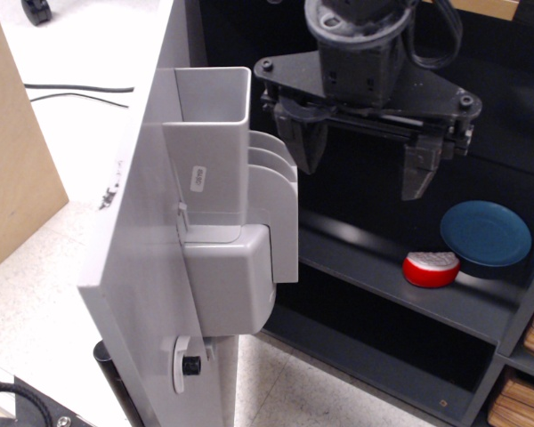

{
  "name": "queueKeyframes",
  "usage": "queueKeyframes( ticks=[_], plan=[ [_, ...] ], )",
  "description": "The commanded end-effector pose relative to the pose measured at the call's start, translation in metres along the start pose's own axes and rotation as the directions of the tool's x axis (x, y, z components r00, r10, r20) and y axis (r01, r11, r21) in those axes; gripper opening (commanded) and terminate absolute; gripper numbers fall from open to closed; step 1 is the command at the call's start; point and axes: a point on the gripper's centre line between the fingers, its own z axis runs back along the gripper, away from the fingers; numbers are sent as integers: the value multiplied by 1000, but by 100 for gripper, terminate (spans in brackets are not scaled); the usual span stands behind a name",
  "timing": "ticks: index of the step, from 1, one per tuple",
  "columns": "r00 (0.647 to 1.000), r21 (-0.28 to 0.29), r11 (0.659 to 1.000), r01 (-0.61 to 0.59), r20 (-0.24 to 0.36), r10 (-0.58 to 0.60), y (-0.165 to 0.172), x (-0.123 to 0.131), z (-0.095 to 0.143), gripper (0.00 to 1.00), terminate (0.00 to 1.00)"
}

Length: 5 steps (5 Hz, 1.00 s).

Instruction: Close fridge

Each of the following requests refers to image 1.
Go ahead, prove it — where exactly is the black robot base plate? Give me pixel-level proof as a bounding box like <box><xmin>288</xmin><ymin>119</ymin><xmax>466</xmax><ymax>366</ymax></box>
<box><xmin>0</xmin><ymin>375</ymin><xmax>93</xmax><ymax>426</ymax></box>

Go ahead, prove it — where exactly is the brown wooden board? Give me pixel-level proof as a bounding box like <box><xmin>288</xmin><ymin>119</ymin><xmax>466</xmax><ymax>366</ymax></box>
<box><xmin>0</xmin><ymin>23</ymin><xmax>69</xmax><ymax>264</ymax></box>

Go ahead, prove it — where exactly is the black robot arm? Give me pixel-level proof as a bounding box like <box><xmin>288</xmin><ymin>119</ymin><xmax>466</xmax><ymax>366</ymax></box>
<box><xmin>254</xmin><ymin>1</ymin><xmax>482</xmax><ymax>200</ymax></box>

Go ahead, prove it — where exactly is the grey toy fridge door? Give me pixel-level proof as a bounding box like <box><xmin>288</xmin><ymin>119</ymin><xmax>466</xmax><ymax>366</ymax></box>
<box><xmin>78</xmin><ymin>1</ymin><xmax>298</xmax><ymax>426</ymax></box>

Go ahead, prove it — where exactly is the black caster wheel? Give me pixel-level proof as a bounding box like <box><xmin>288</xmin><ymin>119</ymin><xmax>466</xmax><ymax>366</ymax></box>
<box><xmin>20</xmin><ymin>0</ymin><xmax>53</xmax><ymax>26</ymax></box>

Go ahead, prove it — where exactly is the thin black floor cable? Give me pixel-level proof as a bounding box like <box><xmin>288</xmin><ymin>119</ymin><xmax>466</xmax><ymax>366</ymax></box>
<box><xmin>29</xmin><ymin>94</ymin><xmax>130</xmax><ymax>109</ymax></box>

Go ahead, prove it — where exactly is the black fridge door handle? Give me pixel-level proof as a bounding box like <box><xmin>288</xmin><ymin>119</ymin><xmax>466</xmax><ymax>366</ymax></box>
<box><xmin>93</xmin><ymin>341</ymin><xmax>143</xmax><ymax>426</ymax></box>

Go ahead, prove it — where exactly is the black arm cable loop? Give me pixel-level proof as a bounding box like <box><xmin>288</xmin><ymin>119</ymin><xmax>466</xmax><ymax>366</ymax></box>
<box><xmin>404</xmin><ymin>0</ymin><xmax>464</xmax><ymax>70</ymax></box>

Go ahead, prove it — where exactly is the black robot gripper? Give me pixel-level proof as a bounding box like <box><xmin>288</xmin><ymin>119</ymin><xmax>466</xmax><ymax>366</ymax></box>
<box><xmin>254</xmin><ymin>36</ymin><xmax>482</xmax><ymax>201</ymax></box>

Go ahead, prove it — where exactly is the blue plate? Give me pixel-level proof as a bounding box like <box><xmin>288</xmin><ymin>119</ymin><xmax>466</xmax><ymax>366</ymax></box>
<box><xmin>440</xmin><ymin>200</ymin><xmax>532</xmax><ymax>268</ymax></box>

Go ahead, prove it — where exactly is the dark grey fridge cabinet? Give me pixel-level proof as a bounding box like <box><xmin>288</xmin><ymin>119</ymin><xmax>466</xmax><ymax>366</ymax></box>
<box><xmin>198</xmin><ymin>1</ymin><xmax>534</xmax><ymax>426</ymax></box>

